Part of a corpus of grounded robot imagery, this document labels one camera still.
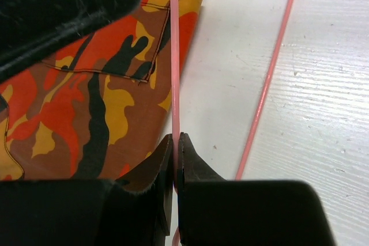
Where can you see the pink wire hanger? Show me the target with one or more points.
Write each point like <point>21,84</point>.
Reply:
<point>175,84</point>

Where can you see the orange camouflage trousers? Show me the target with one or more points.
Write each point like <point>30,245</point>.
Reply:
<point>94,109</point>

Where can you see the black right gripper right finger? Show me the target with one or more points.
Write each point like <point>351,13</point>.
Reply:
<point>216,211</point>

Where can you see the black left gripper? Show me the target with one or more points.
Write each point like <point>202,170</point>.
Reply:
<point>32,30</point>

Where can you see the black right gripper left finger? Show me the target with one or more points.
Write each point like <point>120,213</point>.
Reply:
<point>134,209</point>

